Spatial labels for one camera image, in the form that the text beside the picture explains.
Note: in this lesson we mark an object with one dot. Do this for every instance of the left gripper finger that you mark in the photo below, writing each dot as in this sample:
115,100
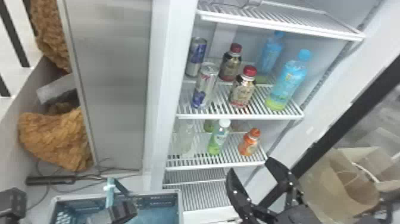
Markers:
123,212

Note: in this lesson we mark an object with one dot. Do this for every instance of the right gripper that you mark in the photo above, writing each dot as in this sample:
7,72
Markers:
290,217

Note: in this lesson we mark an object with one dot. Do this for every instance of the blue basket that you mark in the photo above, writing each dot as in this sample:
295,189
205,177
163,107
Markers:
156,209

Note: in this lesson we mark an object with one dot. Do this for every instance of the orange bottle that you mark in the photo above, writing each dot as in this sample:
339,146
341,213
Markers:
248,144

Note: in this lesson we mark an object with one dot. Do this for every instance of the green bottle white cap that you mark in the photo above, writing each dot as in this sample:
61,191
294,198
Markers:
217,139

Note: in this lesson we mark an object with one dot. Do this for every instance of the black power strip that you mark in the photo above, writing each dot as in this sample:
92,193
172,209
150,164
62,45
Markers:
50,180

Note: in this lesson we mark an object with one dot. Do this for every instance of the clear bottle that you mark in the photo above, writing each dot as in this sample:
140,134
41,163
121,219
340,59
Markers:
185,139

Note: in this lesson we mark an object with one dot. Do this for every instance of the brown bottle red cap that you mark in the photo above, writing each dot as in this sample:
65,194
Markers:
230,64
243,89

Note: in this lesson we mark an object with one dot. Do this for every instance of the brown towel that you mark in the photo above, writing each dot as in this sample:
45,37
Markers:
53,137
50,34

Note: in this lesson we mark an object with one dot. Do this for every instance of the blue bottle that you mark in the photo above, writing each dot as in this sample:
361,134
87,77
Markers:
286,83
269,56

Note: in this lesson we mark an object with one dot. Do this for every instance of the blue silver can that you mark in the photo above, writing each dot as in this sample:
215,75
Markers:
204,86
197,54

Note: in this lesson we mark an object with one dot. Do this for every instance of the fridge door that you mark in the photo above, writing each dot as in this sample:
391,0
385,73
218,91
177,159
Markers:
359,107

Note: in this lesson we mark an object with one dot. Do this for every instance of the white fridge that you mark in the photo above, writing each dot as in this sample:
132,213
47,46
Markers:
168,94

